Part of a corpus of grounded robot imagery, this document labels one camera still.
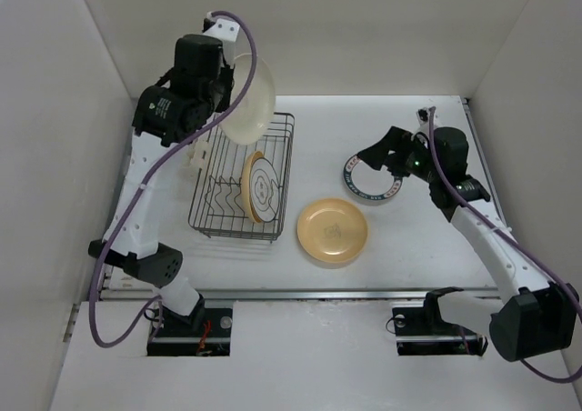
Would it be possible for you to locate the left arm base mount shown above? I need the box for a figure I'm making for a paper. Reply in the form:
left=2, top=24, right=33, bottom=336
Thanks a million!
left=144, top=306, right=234, bottom=357

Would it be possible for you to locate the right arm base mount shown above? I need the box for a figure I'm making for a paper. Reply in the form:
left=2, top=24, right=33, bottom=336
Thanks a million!
left=385, top=306, right=488, bottom=357

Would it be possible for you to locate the plate with patterned blue rim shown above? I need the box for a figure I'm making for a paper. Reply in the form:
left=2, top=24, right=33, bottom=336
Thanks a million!
left=342, top=155, right=403, bottom=204

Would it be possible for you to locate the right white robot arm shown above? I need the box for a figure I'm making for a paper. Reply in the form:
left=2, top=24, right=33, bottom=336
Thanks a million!
left=356, top=126, right=580, bottom=362

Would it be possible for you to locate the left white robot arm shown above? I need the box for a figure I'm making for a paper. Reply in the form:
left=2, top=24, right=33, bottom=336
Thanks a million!
left=89, top=11, right=248, bottom=336

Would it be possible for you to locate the grey wire dish rack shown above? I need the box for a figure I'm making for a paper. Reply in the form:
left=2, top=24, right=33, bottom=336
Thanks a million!
left=188, top=112, right=295, bottom=242

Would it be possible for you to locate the cream white plate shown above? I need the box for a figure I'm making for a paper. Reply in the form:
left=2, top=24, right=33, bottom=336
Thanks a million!
left=219, top=58, right=276, bottom=145

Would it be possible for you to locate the yellow bear plate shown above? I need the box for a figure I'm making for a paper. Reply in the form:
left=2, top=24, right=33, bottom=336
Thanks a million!
left=296, top=197, right=369, bottom=265

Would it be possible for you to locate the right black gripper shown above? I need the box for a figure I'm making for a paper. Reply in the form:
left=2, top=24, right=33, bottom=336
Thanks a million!
left=356, top=125, right=441, bottom=184

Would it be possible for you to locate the front aluminium rail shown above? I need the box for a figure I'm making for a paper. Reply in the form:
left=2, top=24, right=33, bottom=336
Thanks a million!
left=97, top=286, right=531, bottom=303

